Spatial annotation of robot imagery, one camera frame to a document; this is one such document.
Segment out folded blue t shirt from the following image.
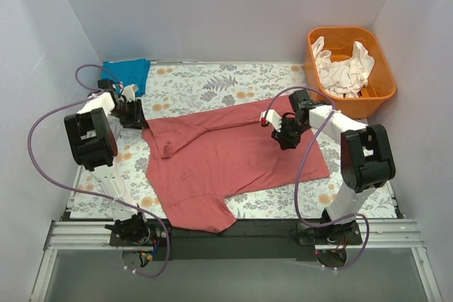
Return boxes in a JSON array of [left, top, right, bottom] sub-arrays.
[[101, 59, 151, 97]]

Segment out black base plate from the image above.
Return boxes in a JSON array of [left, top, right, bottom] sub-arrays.
[[109, 219, 364, 262]]

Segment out red t shirt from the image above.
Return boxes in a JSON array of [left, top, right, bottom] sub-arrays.
[[142, 97, 330, 233]]

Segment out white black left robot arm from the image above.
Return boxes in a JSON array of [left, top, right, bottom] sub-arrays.
[[64, 79, 151, 245]]

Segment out aluminium frame rail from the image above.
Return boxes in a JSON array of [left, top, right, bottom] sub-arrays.
[[44, 219, 425, 250]]

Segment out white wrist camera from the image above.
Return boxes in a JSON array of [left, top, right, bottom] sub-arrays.
[[260, 109, 282, 132], [121, 84, 139, 103]]

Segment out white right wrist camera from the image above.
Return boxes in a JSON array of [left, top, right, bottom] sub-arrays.
[[260, 109, 282, 132]]

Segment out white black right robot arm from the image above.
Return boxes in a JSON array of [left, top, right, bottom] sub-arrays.
[[260, 86, 396, 245]]

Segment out floral table mat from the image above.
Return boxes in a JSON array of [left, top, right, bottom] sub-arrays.
[[70, 63, 399, 220]]

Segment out white t shirts in basket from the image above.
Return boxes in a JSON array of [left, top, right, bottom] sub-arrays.
[[311, 36, 375, 98]]

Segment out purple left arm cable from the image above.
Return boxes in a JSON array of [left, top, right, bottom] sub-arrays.
[[26, 64, 171, 279]]

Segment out orange plastic basket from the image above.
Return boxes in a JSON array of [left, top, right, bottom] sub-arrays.
[[304, 26, 396, 120]]

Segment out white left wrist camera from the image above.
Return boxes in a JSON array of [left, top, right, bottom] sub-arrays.
[[121, 84, 139, 103]]

